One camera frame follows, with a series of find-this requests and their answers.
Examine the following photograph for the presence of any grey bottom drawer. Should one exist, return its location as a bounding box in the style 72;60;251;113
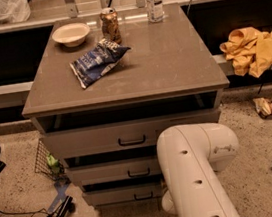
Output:
82;183;163;206

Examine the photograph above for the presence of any grey drawer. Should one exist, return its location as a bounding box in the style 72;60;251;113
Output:
82;183;163;206
41;108;221;159
66;156;161;186

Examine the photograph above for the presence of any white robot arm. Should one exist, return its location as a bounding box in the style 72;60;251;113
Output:
156;123;240;217

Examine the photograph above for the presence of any grey drawer cabinet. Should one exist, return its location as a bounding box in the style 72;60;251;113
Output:
22;4;228;197

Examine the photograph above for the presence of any grey top drawer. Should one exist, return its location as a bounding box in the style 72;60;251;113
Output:
41;108;221;159

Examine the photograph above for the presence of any grey middle drawer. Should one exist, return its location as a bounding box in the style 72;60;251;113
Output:
66;156;161;186

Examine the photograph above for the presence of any blue chip bag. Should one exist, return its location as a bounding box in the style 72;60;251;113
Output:
69;38;130;89

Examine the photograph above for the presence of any brown soda can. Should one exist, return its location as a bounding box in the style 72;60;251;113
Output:
100;7;121;43

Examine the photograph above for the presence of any white paper bowl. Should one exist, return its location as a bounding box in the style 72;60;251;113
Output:
52;23;91;48

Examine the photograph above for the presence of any green object in basket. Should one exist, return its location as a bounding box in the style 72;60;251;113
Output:
46;154;61;174

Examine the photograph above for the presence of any blue tape on floor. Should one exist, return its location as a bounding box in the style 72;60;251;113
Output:
47;180;69;214

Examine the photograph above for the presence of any yellow crumpled cloth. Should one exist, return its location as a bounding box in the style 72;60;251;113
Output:
219;27;272;78

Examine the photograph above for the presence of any brown snack wrapper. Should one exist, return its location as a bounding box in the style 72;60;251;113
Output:
253;98;272;119

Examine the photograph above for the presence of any white plastic bag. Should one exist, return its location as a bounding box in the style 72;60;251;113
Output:
0;0;31;25

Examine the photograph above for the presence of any black wire basket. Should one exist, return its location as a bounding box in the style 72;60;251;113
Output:
34;140;66;182

